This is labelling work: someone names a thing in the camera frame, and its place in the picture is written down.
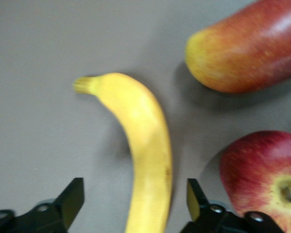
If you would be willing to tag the red yellow mango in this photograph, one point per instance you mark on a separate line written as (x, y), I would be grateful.
(245, 48)

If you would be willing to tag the brown table cover mat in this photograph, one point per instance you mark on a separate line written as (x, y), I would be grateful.
(51, 72)

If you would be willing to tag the red yellow striped apple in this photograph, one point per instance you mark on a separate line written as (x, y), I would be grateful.
(257, 170)

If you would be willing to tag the yellow banana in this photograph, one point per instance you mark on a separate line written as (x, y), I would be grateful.
(145, 145)

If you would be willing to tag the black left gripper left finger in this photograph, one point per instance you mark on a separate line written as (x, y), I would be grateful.
(38, 218)

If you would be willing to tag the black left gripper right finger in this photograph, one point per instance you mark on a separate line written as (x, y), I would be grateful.
(215, 221)

